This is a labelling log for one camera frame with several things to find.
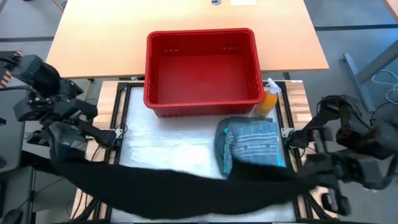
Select striped hazard floor mat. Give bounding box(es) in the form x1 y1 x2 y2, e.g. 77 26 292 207
0 50 23 89

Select white metal corner bracket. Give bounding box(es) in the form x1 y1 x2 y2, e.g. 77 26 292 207
107 128 124 139
280 126 295 138

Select black floor beam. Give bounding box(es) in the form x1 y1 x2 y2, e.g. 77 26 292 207
19 150 63 175

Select red plastic laundry bin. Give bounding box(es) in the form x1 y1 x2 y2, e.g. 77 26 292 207
143 27 266 118

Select grey metal desk leg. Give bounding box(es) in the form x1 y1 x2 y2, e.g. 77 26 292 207
343 39 398 113

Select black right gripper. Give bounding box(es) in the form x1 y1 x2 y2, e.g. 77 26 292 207
305 152 390 217

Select grey striped garment with label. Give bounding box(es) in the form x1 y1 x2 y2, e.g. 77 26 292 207
223 119 280 179

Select orange spray bottle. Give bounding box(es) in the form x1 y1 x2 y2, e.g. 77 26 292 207
253 77 282 118

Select dark grey cabinet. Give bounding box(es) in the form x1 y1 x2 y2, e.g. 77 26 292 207
0 90 29 174

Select turquoise garment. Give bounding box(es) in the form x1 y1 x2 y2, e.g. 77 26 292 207
222 127 286 168

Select black garment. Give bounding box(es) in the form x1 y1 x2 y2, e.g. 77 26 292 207
51 154 320 220

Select white floor cable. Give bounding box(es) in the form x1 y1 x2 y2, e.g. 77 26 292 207
371 69 398 105

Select tan wooden desk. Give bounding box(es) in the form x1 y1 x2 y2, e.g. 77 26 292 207
45 0 330 80

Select grey-green trousers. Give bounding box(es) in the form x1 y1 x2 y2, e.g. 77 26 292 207
213 116 274 180

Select yellow cable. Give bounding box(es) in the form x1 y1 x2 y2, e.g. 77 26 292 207
82 80 91 102

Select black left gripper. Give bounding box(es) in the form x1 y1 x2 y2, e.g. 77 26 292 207
47 121 87 163

